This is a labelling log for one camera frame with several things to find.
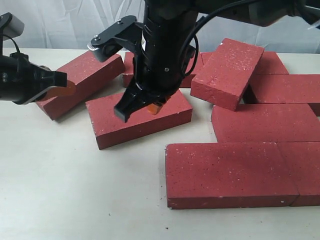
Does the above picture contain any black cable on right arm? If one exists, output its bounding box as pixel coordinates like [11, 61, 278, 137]
[174, 0, 320, 78]

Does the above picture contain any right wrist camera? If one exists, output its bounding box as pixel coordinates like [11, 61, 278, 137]
[87, 15, 143, 63]

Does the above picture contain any red brick back right corner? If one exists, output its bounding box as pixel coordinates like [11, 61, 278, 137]
[253, 51, 289, 75]

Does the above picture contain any red brick back right row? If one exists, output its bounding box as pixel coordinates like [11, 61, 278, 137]
[243, 74, 320, 117]

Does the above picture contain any white backdrop curtain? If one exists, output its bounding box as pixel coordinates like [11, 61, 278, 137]
[0, 0, 320, 54]

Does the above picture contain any red brick middle right row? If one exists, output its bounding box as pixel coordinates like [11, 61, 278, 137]
[211, 103, 320, 143]

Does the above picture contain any red brick row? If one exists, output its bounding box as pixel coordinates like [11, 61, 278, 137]
[243, 74, 320, 117]
[211, 103, 320, 143]

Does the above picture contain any red brick tilted on pile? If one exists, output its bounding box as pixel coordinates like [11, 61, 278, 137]
[190, 38, 265, 111]

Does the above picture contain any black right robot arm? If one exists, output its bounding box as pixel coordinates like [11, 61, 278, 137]
[114, 0, 320, 122]

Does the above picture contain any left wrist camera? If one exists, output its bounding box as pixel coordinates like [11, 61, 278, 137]
[0, 12, 25, 43]

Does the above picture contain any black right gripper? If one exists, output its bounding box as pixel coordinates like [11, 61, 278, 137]
[114, 14, 199, 123]

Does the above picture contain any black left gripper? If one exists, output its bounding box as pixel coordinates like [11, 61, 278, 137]
[0, 52, 76, 105]

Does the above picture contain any red brick moved to row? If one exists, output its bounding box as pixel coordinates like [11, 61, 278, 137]
[85, 91, 193, 150]

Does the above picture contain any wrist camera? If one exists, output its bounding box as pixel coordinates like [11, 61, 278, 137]
[87, 15, 143, 63]
[0, 12, 25, 43]

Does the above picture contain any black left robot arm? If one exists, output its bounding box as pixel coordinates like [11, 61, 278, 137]
[0, 52, 76, 105]

